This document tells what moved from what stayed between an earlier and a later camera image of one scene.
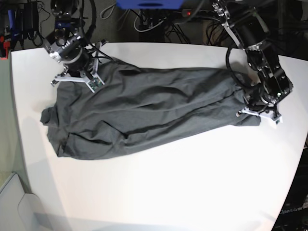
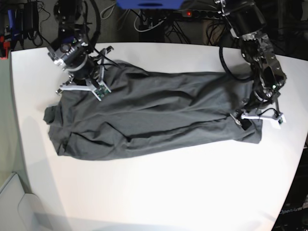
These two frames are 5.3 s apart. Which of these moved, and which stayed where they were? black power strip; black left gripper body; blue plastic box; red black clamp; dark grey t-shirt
Moved: dark grey t-shirt; black left gripper body
Stayed: blue plastic box; red black clamp; black power strip
